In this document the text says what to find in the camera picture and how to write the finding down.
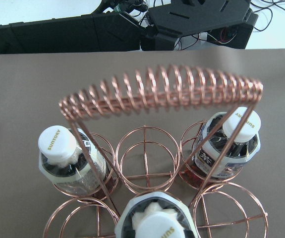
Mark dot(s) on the tea bottle white cap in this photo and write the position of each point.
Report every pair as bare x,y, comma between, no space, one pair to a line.
155,215

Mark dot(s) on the copper wire bottle rack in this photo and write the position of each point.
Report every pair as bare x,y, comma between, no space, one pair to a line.
203,162

